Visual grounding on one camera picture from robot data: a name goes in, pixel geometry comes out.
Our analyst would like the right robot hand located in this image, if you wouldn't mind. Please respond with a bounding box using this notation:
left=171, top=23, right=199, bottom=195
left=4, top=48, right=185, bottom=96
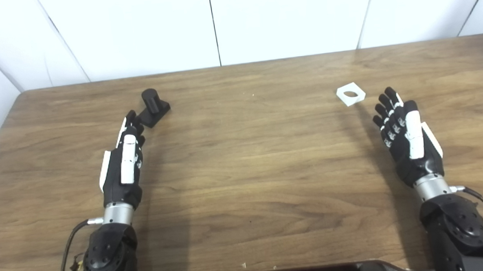
left=371, top=85, right=446, bottom=190

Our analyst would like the black peg with square base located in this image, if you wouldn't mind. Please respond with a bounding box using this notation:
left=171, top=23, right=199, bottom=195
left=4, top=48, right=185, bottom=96
left=135, top=88, right=172, bottom=129

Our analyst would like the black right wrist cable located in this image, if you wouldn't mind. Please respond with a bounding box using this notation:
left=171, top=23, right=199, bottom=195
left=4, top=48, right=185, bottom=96
left=450, top=185, right=483, bottom=235

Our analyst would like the white square piece with hole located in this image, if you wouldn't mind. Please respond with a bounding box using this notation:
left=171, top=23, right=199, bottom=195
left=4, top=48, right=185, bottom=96
left=336, top=82, right=367, bottom=107

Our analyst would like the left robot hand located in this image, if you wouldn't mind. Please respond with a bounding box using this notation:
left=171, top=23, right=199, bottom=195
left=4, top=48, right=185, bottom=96
left=96, top=109, right=149, bottom=211

